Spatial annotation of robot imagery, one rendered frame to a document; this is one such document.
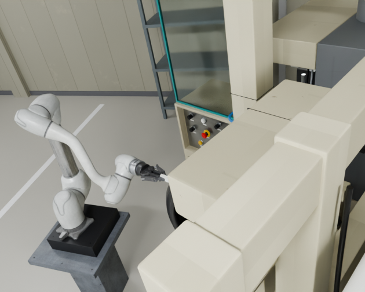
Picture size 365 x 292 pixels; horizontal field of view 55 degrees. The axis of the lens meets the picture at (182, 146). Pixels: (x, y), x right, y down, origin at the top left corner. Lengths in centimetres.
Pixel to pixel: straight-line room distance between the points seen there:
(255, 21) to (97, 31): 407
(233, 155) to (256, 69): 53
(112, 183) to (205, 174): 112
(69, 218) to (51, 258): 32
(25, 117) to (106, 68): 353
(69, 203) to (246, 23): 148
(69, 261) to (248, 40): 171
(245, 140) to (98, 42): 445
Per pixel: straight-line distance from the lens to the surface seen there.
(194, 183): 88
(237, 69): 143
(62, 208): 225
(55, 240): 241
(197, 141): 243
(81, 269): 232
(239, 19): 135
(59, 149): 223
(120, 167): 198
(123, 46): 513
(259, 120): 107
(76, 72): 576
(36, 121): 198
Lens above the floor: 237
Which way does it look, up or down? 36 degrees down
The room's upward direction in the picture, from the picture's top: 11 degrees counter-clockwise
